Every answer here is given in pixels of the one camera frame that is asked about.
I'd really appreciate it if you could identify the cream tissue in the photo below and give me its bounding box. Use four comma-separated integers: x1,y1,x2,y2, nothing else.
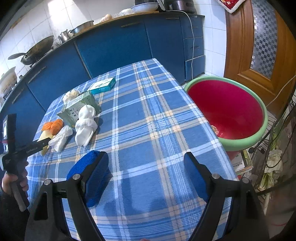
62,89,80,105

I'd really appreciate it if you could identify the blue kitchen cabinet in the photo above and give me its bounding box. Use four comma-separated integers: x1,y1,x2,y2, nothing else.
1,12,205,147

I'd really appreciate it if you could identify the person's left hand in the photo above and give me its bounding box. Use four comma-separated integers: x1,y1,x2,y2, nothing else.
1,161,29,196

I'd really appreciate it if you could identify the yellow sponge piece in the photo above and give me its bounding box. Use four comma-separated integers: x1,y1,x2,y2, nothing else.
36,129,54,156

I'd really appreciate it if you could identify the white plastic bag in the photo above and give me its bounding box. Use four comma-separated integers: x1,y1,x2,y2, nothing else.
48,126,73,152

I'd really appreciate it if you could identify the white crumpled paper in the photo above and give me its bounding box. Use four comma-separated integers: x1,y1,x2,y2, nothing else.
75,104,98,147

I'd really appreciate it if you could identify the green cardboard box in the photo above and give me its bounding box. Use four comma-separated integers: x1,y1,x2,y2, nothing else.
57,91,101,126

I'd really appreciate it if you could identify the white pot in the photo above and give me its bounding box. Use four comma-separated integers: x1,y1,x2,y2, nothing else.
0,67,17,95

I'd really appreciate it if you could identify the blue plaid tablecloth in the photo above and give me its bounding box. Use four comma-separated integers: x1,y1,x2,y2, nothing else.
27,59,236,240

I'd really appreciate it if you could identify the white teal cardboard box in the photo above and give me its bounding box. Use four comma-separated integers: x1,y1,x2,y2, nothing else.
88,77,116,95

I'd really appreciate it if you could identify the red basin with green rim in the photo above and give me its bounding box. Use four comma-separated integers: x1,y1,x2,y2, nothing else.
185,76,268,152

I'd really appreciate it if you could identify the black wok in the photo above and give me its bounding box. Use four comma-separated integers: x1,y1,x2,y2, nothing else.
8,35,54,65

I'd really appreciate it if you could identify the steel kettle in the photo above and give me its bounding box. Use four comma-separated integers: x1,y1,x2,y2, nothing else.
58,30,74,44

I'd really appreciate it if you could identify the steel bowl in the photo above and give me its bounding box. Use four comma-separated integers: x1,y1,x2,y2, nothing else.
69,21,93,35

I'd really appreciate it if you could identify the wooden door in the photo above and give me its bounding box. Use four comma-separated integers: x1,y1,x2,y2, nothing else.
224,1,295,116

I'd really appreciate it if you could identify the white ceramic bowl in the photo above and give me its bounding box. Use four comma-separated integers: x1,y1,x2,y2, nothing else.
131,2,159,13

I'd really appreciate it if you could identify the dark rice cooker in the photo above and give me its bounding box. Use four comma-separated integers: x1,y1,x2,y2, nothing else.
164,0,196,14

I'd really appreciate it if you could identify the red patterned cloth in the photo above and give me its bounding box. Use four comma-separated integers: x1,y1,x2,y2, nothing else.
217,0,245,14

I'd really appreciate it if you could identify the black wire rack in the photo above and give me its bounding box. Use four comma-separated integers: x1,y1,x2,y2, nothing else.
248,93,295,195

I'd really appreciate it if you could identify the white power cable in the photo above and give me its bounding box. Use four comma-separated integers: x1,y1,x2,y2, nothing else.
165,9,196,80

